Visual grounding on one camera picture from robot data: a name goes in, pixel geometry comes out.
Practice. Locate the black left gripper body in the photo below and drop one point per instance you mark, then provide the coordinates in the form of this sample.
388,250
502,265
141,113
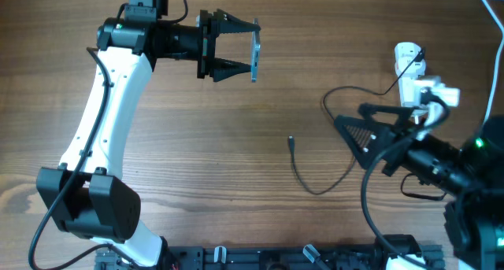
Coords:
206,44

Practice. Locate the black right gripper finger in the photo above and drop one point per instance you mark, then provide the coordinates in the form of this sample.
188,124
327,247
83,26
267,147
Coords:
365,138
402,115

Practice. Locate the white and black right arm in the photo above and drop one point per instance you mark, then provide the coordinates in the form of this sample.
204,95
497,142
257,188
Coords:
472,174

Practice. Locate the white USB charger plug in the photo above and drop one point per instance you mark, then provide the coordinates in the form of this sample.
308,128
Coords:
410,66

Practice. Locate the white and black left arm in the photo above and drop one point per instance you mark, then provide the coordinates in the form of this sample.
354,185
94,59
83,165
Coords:
85,194

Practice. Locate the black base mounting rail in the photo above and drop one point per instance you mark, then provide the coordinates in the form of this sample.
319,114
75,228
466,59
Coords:
342,257

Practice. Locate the white power strip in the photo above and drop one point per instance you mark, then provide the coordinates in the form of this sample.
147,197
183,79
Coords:
406,86

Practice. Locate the teal screen smartphone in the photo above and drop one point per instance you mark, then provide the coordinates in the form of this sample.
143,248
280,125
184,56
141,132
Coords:
254,56

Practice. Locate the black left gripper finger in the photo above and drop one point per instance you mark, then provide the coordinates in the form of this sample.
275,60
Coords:
229,24
223,69

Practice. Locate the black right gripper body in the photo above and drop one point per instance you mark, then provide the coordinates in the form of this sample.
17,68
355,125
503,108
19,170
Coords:
398,151

